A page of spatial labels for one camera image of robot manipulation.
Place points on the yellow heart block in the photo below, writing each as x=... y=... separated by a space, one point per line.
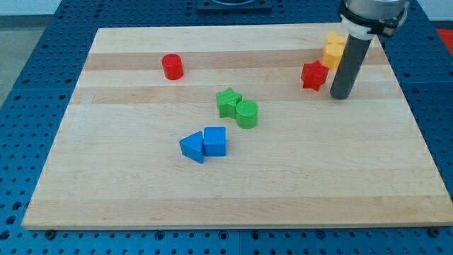
x=334 y=38

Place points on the blue cube block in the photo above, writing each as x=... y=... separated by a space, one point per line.
x=215 y=141

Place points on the blue triangle block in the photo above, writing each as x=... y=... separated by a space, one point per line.
x=192 y=147

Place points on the red star block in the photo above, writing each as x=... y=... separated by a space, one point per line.
x=314 y=75

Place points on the red cylinder block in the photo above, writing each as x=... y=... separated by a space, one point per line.
x=172 y=66

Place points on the green cylinder block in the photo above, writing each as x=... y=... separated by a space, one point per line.
x=247 y=114

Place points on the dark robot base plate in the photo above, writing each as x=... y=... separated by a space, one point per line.
x=234 y=5

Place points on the green star block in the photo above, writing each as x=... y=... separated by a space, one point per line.
x=227 y=101

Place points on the wooden board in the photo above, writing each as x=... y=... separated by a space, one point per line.
x=310 y=162

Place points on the yellow hexagon block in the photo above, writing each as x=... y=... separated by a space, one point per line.
x=332 y=54

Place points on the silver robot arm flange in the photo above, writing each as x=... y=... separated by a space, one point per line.
x=366 y=18

